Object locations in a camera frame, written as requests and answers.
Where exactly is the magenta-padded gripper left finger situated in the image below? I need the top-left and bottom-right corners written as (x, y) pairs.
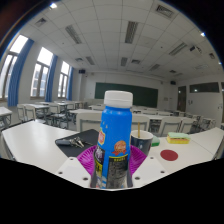
top-left (54, 144), bottom-right (101, 190)

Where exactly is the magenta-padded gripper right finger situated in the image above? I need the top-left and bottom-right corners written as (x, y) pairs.
top-left (126, 144), bottom-right (168, 189)

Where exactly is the blue drink bottle white cap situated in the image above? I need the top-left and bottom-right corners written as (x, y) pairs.
top-left (94, 89), bottom-right (134, 190)

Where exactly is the flat round red coaster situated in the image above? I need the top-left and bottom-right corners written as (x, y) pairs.
top-left (159, 149), bottom-right (179, 162)

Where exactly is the dark blue mug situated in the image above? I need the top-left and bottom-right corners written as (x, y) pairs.
top-left (130, 129), bottom-right (155, 157)

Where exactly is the bunch of keys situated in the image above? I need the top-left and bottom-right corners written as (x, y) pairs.
top-left (55, 136), bottom-right (94, 149)

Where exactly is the black mat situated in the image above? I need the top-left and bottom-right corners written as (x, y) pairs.
top-left (54, 128), bottom-right (100, 158)

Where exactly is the yellow and green sponge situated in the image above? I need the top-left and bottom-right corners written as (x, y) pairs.
top-left (166, 131), bottom-right (191, 145)

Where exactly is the group of classroom chairs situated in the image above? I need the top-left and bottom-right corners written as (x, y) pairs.
top-left (16, 101), bottom-right (221, 135)

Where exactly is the group of classroom desks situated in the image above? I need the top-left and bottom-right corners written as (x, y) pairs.
top-left (0, 98), bottom-right (224, 134)

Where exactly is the green chalkboard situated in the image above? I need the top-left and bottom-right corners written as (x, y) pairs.
top-left (94, 82), bottom-right (159, 108)

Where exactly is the dark door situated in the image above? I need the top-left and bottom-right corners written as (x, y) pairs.
top-left (177, 85), bottom-right (188, 113)

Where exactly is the dark transom window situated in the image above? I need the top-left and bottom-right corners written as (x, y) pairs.
top-left (189, 82), bottom-right (220, 94)

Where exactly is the group of tall windows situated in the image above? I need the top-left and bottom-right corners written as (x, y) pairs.
top-left (0, 34), bottom-right (71, 101)

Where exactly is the group of blue curtains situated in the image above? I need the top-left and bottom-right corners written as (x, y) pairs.
top-left (7, 38), bottom-right (74, 108)

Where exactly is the group of ceiling lights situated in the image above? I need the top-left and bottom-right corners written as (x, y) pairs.
top-left (34, 2), bottom-right (214, 73)

